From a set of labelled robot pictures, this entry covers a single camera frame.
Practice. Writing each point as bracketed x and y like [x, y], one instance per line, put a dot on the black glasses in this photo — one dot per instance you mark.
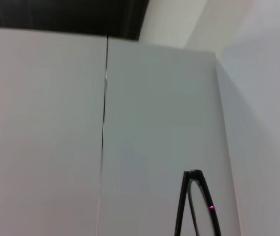
[205, 189]

